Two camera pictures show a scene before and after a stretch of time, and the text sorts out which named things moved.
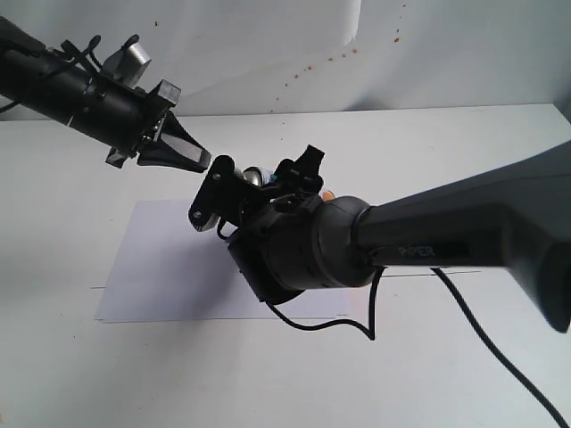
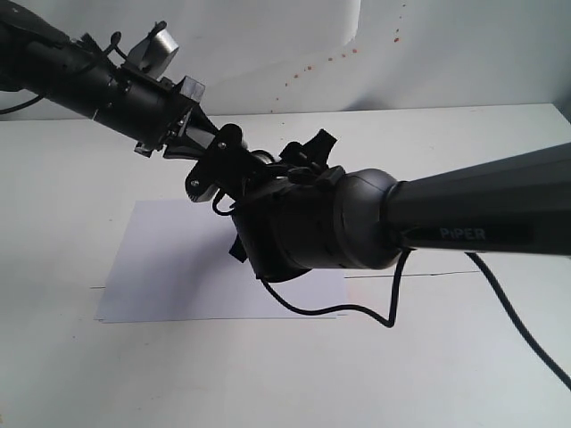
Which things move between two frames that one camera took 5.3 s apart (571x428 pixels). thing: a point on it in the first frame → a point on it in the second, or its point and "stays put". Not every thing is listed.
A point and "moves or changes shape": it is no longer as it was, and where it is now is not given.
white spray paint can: x=258 y=176 moves or changes shape
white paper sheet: x=162 y=267 stays put
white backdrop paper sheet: x=227 y=57 stays put
